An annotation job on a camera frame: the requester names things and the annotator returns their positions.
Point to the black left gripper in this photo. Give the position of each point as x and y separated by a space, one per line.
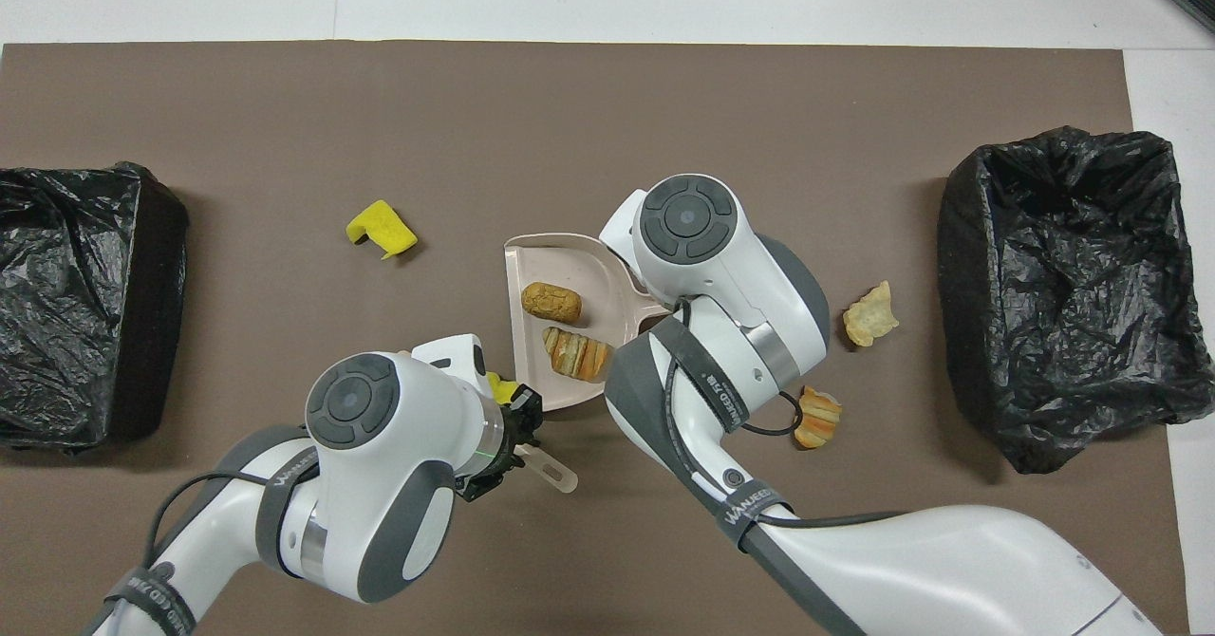
508 437

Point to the beige hand brush black bristles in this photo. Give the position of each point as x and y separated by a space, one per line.
555 473

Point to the yellow sponge piece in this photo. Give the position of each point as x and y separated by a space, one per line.
501 391
380 228

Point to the striped croissant bread roll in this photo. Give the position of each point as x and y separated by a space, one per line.
574 353

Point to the brown oval bread roll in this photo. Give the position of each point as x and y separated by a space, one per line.
551 302

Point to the beige plastic dustpan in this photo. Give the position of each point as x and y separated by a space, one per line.
555 271

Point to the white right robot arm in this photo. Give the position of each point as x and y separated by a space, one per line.
721 275

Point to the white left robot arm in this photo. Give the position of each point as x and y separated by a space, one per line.
380 465

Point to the black bag lined bin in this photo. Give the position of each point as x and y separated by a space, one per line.
95 351
1063 332

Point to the small glazed croissant piece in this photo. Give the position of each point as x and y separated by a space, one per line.
816 420

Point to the pale torn bread piece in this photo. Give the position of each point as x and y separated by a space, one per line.
869 318

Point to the brown table mat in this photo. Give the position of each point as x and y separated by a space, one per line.
285 104

